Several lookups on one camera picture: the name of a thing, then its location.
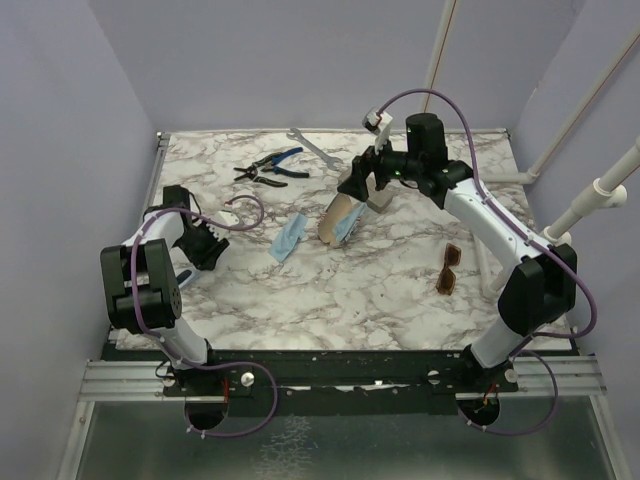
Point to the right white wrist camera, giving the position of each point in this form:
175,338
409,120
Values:
378,124

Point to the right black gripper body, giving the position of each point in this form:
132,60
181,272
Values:
392,165

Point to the black handled cutters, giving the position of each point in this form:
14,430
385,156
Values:
253,176

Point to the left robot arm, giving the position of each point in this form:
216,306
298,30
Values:
143,275

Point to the blue handled pliers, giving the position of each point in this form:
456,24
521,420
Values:
272,163

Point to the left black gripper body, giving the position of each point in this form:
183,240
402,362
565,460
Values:
200,245

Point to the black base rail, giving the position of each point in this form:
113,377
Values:
252,383

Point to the light blue cleaning cloth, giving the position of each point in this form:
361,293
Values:
344,227

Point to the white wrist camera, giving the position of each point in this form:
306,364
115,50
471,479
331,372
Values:
378,124
225,223

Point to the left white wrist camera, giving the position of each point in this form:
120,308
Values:
225,223

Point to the grey rectangular block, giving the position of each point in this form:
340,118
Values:
378,200

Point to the silver open-end wrench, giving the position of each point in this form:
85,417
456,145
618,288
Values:
332,162

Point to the white PVC pipe frame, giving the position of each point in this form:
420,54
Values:
536,69

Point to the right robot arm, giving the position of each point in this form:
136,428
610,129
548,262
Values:
540,287

